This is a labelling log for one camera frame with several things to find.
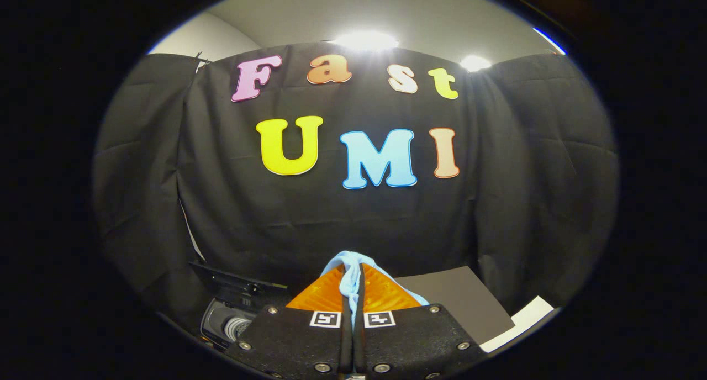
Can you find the ceiling light panel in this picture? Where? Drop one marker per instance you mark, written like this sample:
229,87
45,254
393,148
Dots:
364,40

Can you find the light blue shirt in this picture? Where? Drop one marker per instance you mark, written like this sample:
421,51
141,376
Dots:
349,283

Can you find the black backdrop cloth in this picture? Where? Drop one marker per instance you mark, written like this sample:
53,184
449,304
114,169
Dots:
331,225

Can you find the white flat board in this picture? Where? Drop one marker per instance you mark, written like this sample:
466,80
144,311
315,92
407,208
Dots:
525,322

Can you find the small round ceiling light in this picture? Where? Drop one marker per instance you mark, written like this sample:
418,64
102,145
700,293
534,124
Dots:
475,63

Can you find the black washing machine lid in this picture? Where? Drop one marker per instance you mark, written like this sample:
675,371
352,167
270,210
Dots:
237,286

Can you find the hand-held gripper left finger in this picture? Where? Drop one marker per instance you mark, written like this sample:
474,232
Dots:
293,341

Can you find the grey cabinet with black top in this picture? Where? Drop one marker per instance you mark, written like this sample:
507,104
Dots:
464,302

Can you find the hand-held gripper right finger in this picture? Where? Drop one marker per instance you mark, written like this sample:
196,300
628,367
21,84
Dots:
414,341

